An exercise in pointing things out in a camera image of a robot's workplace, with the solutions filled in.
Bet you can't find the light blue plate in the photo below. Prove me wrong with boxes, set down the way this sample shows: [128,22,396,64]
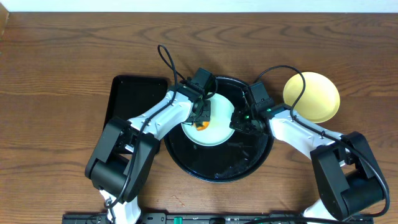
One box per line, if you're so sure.
[182,93,234,146]

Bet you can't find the yellow plate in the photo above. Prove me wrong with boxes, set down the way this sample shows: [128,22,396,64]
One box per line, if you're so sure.
[282,72,340,123]

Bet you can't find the orange green sponge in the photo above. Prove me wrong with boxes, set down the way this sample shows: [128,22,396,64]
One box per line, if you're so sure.
[193,121,210,131]

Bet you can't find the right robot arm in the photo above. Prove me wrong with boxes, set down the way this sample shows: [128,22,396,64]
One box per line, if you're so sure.
[230,104,390,223]

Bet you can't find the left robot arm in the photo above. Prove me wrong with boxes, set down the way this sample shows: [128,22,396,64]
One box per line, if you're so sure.
[85,83,211,223]

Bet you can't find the round black tray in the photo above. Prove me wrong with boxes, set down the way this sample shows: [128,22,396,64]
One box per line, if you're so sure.
[164,77,274,182]

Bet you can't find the black rectangular tray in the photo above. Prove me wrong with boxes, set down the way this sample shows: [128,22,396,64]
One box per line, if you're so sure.
[103,75,168,128]

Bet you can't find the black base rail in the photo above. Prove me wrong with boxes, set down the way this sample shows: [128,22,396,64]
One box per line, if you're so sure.
[61,212,374,224]

